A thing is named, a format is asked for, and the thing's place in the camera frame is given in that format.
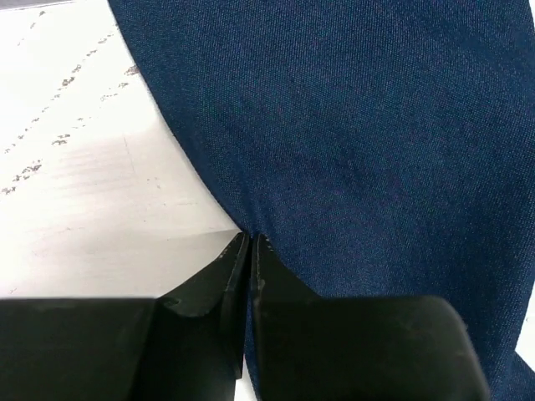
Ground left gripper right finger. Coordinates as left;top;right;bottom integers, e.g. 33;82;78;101
251;236;490;401

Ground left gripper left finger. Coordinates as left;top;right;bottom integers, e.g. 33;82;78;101
1;233;251;400

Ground blue denim trousers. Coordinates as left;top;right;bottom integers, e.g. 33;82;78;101
110;1;534;400

